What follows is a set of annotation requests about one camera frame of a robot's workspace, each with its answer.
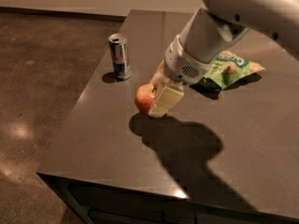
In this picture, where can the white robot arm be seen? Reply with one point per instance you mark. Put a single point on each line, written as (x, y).
(213, 28)

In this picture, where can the green snack bag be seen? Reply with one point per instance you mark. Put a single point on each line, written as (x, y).
(225, 71)

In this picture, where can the silver blue drink can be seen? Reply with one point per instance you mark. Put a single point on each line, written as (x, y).
(119, 56)

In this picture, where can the red yellow apple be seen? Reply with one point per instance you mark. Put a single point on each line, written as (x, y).
(144, 97)

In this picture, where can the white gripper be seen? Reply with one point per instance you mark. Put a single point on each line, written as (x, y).
(181, 65)

